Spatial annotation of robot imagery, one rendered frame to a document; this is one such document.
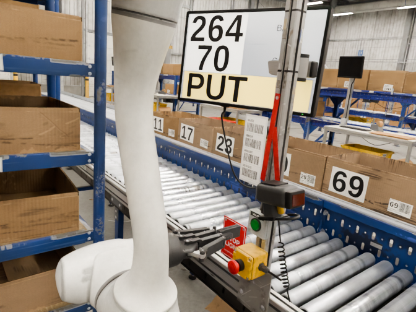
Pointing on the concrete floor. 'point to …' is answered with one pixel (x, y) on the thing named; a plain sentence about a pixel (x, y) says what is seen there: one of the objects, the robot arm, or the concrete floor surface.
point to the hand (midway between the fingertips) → (228, 233)
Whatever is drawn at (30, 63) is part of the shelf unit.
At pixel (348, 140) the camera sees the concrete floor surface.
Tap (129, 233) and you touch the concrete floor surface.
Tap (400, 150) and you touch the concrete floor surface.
